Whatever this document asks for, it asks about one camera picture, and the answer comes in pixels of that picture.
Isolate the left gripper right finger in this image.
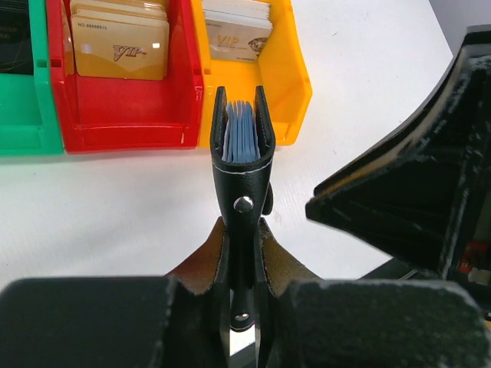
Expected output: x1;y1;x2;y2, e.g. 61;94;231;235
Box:
255;220;490;367

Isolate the red plastic bin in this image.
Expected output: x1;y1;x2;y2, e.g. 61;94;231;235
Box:
45;1;204;153

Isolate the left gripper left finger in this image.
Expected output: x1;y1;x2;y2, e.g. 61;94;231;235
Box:
1;219;229;367

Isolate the silver card stack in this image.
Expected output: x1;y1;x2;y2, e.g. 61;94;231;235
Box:
202;0;273;62

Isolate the yellow plastic bin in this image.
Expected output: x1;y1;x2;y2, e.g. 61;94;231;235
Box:
191;1;312;148

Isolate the green plastic bin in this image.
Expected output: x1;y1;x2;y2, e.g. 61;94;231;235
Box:
1;1;64;156

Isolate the black leather card holder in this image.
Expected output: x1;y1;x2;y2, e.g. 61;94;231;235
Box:
209;86;276;332

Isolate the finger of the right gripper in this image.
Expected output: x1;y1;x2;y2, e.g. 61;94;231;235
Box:
305;32;490;280

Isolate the black card stack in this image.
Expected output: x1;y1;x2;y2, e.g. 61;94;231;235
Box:
1;1;33;75

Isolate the gold card stack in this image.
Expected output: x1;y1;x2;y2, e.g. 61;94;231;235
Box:
70;1;170;81

